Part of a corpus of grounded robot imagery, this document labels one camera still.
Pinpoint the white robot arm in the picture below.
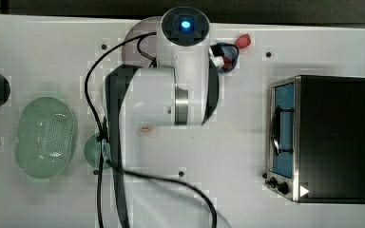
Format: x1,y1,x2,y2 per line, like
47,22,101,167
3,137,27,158
103,7,221,228

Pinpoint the grey round plate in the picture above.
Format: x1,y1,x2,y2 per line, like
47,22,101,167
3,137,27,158
122,16,161,67

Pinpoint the orange slice toy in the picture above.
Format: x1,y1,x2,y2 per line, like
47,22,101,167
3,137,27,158
140,126,153,132

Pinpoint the red toy strawberry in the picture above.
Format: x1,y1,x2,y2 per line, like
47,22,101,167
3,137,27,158
222,56,231,70

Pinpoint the small blue bowl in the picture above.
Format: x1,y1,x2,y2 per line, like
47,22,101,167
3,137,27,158
218,43,240,73

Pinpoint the red toy fruit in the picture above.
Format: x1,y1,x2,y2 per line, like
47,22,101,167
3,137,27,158
235,33,251,49

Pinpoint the green cup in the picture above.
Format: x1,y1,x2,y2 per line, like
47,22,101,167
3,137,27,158
84,133,102,169

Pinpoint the green perforated colander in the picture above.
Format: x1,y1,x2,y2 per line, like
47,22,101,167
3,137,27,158
14,97,77,179

